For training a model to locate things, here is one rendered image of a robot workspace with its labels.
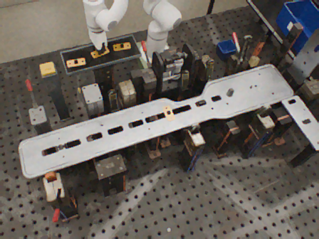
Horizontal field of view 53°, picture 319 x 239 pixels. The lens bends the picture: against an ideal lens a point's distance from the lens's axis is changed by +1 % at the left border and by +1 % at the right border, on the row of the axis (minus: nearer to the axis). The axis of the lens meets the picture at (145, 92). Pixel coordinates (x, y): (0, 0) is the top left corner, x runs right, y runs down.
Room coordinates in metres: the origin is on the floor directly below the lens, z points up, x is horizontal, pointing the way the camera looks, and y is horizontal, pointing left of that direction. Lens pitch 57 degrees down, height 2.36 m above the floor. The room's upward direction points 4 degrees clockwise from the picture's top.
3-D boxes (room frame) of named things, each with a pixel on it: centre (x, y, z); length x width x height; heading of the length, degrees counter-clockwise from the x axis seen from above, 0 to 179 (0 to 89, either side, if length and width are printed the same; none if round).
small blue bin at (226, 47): (1.43, -0.51, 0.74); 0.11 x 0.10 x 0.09; 115
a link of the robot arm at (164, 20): (1.30, -0.07, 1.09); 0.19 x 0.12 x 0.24; 48
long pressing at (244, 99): (0.75, -0.11, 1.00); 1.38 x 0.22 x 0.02; 115
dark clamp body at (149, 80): (0.93, -0.01, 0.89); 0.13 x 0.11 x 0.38; 25
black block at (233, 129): (0.72, -0.44, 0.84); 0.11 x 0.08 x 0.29; 25
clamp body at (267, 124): (0.75, -0.58, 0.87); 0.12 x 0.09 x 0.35; 25
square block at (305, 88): (0.96, -0.85, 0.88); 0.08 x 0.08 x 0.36; 25
